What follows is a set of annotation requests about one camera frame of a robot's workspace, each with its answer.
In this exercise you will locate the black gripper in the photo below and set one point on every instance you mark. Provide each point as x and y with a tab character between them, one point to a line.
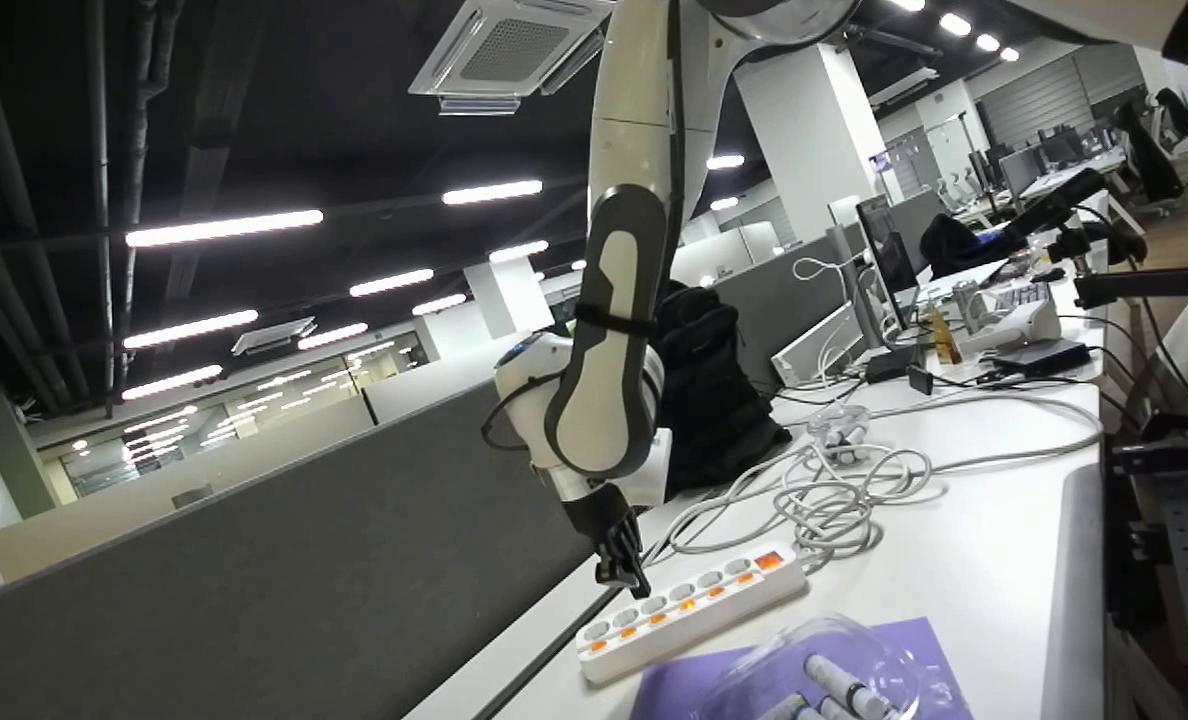
617	532

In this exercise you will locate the white multi-socket power strip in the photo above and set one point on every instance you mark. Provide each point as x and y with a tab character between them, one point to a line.
697	615

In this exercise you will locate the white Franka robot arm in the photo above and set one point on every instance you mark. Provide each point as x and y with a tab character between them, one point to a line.
633	200

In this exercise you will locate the black backpack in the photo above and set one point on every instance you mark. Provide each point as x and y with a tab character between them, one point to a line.
727	387

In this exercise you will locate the clear plastic marker package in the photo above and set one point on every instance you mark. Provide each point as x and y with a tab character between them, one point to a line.
834	682

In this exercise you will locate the white tray box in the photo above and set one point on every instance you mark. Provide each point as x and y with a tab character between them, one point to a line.
819	349

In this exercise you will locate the grey desk partition panel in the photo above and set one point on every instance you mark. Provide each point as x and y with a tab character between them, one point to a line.
216	601
792	304

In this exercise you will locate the long ceiling light tube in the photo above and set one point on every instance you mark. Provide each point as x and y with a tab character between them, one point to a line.
226	228
393	283
494	193
519	249
170	381
190	329
332	333

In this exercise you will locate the black computer monitor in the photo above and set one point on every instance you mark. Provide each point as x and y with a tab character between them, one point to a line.
896	255

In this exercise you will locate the white square pillar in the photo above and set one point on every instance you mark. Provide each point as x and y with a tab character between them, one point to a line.
819	144

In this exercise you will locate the ceiling air conditioner unit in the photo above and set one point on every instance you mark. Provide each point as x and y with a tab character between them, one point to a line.
512	55

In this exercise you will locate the black perforated breadboard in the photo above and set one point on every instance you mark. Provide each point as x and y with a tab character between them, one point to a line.
1187	601

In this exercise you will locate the green pillar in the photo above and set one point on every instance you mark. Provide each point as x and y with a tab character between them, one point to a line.
4	466

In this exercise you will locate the black office chair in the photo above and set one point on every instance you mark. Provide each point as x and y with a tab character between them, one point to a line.
1153	144

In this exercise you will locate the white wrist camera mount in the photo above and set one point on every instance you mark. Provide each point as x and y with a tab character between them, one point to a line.
648	473

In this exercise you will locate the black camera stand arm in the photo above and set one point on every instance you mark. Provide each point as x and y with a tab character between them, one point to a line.
1137	283

